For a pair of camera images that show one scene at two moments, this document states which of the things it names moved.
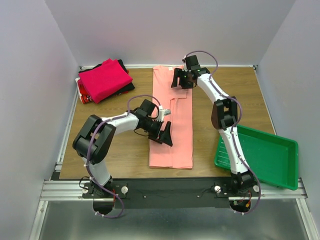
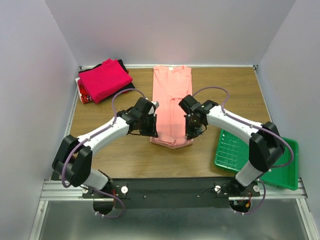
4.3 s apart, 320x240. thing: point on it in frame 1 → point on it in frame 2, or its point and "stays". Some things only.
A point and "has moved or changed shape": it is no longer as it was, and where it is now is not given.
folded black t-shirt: (90, 68) stays
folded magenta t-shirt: (102, 82) stays
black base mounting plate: (169, 192) stays
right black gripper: (177, 73) → (190, 133)
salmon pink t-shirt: (179, 101) has moved or changed shape
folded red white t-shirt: (84, 97) stays
